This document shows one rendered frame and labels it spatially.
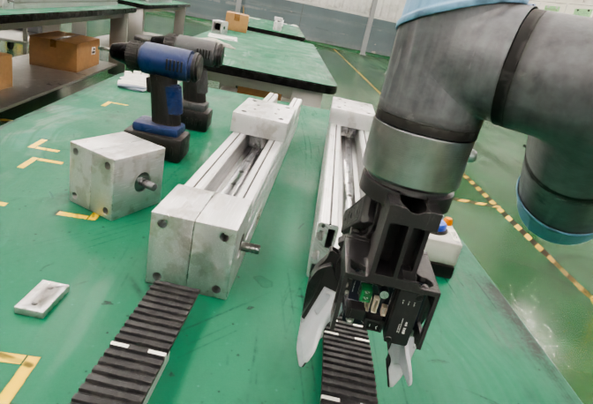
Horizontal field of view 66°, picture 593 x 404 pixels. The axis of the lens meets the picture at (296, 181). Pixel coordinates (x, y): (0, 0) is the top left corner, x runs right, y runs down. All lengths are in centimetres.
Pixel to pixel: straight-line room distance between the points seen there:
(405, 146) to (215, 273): 31
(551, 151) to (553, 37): 7
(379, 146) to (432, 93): 5
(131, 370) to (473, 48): 36
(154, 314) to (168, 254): 10
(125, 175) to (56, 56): 378
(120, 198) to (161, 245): 17
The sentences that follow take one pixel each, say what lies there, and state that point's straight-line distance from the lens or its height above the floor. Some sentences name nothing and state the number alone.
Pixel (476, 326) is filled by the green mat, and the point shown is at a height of 78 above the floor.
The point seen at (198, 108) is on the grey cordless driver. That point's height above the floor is 84.
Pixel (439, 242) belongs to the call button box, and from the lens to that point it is 72.
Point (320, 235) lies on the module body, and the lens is 63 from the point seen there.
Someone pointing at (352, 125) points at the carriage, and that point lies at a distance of 114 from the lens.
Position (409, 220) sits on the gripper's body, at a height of 100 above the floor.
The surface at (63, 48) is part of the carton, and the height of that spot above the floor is 40.
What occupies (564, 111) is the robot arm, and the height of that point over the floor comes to 109.
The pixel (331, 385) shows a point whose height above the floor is 81.
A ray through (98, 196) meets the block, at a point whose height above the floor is 81.
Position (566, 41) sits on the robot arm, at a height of 113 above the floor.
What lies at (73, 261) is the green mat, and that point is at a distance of 63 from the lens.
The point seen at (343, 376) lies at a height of 81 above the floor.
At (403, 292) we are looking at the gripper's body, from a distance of 35.
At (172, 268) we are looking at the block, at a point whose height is 81.
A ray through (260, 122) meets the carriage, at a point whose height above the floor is 90.
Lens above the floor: 112
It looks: 21 degrees down
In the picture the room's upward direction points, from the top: 12 degrees clockwise
